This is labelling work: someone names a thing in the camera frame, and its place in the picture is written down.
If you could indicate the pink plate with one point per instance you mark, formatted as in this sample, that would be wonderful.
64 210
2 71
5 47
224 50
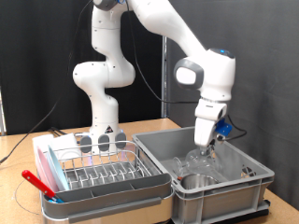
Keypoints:
43 169

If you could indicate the light blue plate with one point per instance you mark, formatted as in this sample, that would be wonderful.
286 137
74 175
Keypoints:
57 168

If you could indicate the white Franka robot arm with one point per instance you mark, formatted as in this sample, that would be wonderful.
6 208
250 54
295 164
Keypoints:
106 71

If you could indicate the grey plastic crate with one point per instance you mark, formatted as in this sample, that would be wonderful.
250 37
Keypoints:
218 199

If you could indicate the black backdrop curtain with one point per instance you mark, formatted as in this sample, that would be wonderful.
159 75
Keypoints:
25 62

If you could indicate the grey backdrop curtain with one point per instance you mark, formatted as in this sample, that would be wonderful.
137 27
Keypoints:
264 62

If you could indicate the grey metal frame bar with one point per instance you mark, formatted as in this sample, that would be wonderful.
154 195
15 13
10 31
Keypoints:
2 118

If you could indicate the vertical metal pole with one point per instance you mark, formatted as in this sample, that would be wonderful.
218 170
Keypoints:
164 109

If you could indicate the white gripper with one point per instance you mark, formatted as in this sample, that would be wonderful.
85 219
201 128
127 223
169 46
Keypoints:
207 124

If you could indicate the steel bowl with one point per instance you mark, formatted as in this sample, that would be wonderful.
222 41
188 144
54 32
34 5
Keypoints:
199 182

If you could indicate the clear wine glass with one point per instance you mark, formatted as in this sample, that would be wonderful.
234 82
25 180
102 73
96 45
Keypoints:
196 163

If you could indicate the white box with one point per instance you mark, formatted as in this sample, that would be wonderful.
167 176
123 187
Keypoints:
62 143

